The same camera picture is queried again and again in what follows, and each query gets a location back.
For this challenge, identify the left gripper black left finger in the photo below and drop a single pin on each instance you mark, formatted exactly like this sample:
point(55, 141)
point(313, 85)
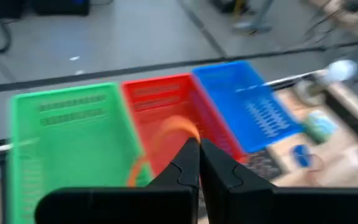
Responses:
point(120, 205)

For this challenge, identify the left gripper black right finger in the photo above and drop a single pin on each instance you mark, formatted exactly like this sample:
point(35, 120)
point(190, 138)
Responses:
point(259, 205)

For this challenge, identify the blue spiral wrist coil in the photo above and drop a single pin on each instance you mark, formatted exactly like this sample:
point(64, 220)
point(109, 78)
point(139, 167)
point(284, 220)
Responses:
point(297, 154)

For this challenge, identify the green plastic basket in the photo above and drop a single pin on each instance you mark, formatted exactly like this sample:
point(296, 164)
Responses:
point(73, 149)

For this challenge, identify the orange rubber band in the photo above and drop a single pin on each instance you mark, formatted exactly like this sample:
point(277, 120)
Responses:
point(174, 122)

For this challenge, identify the red plastic basket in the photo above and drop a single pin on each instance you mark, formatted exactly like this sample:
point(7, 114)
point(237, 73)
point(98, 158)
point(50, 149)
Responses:
point(157, 102)

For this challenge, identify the blue plastic basket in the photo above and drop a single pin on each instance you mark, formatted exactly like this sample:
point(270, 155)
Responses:
point(228, 93)

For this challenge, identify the grey desk leg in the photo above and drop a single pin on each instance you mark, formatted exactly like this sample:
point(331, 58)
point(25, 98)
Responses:
point(253, 26)

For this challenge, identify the black table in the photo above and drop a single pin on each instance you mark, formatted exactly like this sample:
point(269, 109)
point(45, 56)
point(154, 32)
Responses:
point(261, 165)

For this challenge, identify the white bulb table lamp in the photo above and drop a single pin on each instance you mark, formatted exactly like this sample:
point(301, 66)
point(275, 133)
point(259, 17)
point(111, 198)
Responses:
point(342, 71)

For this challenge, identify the black aluminium table frame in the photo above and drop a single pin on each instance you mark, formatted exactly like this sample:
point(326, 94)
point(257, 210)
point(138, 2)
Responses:
point(353, 116)

